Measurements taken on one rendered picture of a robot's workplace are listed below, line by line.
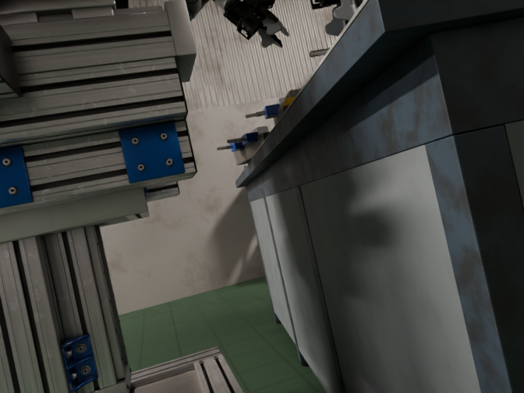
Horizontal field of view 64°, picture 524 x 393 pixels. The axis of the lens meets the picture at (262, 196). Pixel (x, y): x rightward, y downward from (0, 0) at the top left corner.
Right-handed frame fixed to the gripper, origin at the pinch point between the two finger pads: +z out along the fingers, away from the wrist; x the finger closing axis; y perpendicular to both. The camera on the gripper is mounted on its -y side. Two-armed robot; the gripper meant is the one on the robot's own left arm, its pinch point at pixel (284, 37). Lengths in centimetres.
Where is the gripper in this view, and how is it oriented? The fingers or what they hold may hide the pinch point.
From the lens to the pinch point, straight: 148.5
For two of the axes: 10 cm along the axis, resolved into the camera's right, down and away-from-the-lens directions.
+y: -5.8, 7.6, -3.0
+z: 7.8, 6.2, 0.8
